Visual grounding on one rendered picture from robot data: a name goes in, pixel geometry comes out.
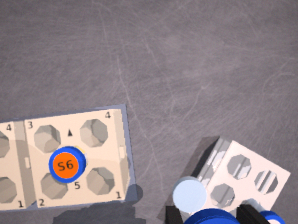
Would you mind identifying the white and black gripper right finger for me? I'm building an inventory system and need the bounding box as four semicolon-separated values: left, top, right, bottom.
236;204;271;224

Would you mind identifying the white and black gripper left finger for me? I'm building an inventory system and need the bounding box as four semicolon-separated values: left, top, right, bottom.
165;206;184;224

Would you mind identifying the blue tube cap with white dot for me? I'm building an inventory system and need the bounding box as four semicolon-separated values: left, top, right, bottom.
239;198;285;224

